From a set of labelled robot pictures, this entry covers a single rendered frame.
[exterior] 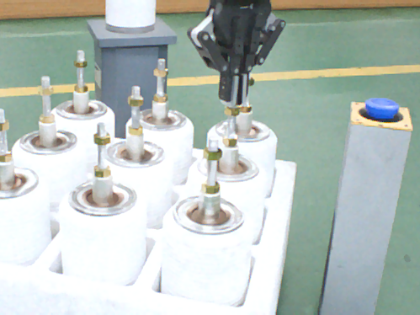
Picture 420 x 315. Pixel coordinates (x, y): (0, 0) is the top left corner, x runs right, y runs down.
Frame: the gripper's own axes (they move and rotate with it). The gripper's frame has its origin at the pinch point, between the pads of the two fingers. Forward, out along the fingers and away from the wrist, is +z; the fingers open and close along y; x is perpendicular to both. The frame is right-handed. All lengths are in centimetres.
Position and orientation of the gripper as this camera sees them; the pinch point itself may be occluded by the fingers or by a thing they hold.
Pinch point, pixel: (233, 88)
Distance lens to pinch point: 74.0
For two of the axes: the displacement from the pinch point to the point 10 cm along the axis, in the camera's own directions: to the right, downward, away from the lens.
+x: -5.7, -3.5, 7.4
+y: 8.2, -2.2, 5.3
